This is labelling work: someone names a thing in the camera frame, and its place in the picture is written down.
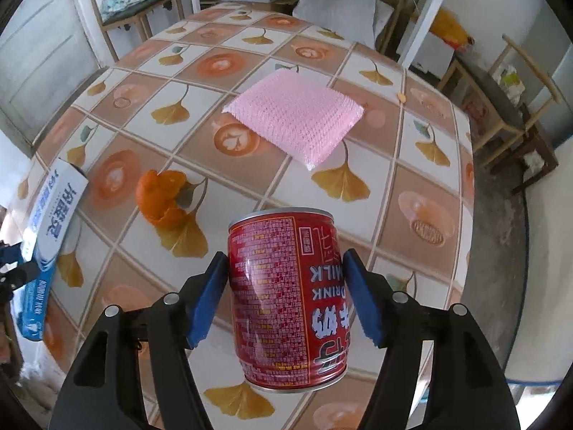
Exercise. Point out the red drink can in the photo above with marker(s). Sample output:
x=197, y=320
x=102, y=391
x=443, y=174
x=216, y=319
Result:
x=277, y=300

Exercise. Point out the white sack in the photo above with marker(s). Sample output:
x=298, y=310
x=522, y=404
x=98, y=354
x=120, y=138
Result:
x=335, y=9

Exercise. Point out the wooden chair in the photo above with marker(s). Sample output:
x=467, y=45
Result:
x=143, y=6

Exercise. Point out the white printed bag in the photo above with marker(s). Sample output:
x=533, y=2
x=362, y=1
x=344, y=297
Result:
x=510, y=83

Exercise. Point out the blue white cardboard box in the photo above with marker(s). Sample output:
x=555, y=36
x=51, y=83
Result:
x=49, y=228

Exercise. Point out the white door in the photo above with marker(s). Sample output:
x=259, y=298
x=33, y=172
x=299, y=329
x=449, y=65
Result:
x=40, y=53

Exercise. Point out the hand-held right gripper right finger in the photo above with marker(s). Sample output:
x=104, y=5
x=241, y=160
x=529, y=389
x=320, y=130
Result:
x=365, y=300

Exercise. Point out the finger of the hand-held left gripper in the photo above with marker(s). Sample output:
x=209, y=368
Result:
x=18, y=273

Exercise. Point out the wooden armchair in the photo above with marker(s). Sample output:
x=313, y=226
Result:
x=506, y=107

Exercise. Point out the long white table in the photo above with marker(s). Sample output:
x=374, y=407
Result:
x=425, y=18

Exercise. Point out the orange peel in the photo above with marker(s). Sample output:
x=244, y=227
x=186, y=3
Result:
x=156, y=197

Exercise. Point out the white carton box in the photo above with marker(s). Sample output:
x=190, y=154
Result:
x=436, y=60

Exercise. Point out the ginkgo patterned tablecloth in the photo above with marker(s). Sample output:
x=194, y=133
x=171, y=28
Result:
x=380, y=179

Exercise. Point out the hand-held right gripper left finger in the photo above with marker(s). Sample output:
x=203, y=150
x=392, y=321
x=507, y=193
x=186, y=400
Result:
x=208, y=300

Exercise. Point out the pink sponge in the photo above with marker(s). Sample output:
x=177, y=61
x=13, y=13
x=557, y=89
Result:
x=295, y=112

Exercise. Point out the dark wooden stool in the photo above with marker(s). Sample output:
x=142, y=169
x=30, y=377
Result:
x=537, y=148

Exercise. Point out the yellow bag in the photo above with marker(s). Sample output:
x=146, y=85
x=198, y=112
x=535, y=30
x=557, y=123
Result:
x=450, y=29

